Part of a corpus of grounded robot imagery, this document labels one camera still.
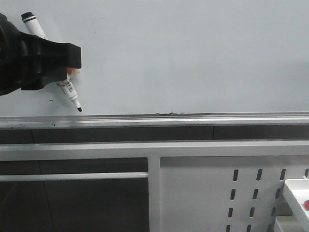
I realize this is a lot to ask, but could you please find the white plastic bin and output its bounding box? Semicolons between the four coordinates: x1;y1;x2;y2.
282;179;309;232
273;216;305;232

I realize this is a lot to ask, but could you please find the white metal frame rack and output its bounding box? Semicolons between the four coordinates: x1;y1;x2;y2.
0;141;309;232

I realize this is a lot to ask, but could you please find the white plastic bin upper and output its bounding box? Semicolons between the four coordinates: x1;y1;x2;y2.
282;179;309;232

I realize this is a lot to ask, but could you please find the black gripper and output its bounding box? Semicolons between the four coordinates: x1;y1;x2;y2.
0;14;82;96

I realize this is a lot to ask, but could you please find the small red object in bin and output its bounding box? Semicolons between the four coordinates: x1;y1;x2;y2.
303;200;309;210

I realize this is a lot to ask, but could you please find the white slotted pegboard panel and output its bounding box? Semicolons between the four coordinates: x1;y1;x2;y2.
160;156;309;232

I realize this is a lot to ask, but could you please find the red round magnet taped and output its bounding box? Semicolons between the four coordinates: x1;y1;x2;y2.
67;68;80;75

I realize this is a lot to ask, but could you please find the aluminium whiteboard tray rail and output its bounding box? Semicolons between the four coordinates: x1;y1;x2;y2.
0;112;309;130

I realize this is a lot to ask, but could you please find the large white whiteboard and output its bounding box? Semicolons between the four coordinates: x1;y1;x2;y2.
0;0;309;115

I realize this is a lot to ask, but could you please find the white whiteboard marker black tip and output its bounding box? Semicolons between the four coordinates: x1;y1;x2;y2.
21;12;82;112

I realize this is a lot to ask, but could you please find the white plastic bin lower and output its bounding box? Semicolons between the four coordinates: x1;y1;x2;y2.
273;216;305;232

